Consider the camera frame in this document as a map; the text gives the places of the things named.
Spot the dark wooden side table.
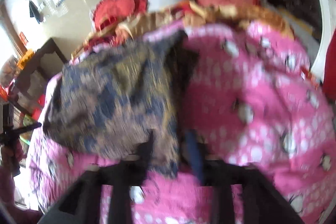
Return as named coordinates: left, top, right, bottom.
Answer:
left=8, top=38, right=68, bottom=117

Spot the dark floral patterned garment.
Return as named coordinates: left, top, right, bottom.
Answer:
left=43, top=30, right=198, bottom=178

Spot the pink penguin blanket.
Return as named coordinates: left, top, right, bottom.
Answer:
left=27, top=21, right=335, bottom=223

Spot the dark cloth on hook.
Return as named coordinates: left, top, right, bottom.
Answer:
left=29, top=0, right=43, bottom=24

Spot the red wall sticker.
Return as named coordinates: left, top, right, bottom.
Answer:
left=19, top=32, right=28, bottom=46

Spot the orange basket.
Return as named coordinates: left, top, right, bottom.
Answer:
left=17, top=49, right=35, bottom=70

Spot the red yellow fleece blanket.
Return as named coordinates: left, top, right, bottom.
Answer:
left=71, top=0, right=294, bottom=60

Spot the left hand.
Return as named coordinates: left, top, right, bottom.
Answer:
left=1, top=140, right=27, bottom=188

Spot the red heart pillow left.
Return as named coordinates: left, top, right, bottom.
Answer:
left=92, top=0, right=147, bottom=31

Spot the white chair frame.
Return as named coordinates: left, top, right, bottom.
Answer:
left=311, top=0, right=335, bottom=82

